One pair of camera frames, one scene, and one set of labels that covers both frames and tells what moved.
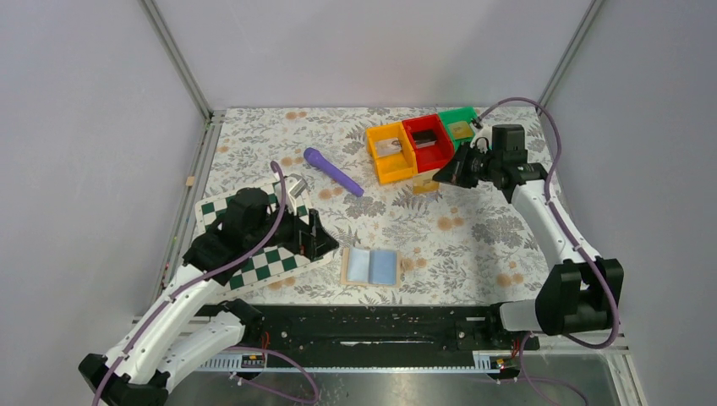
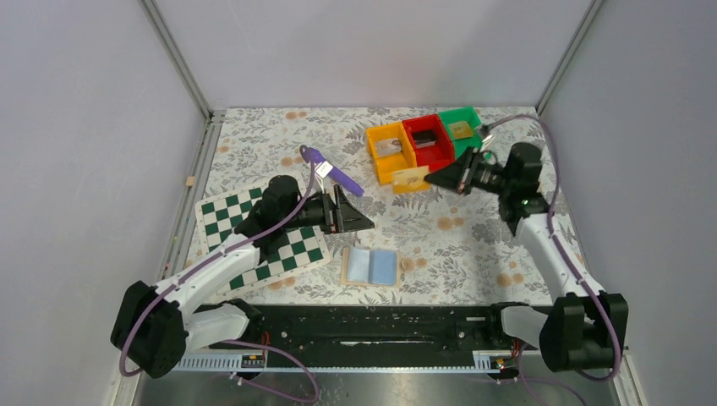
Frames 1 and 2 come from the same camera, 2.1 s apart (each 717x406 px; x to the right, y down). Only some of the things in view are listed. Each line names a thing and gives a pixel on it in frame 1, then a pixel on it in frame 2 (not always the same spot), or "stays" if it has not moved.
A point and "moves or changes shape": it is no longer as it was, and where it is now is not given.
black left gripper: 299,238 -> 334,211
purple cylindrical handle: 314,157 stays
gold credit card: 424,183 moves or changes shape
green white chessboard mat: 270,265 stays
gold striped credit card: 462,129 stays
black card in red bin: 424,139 stays
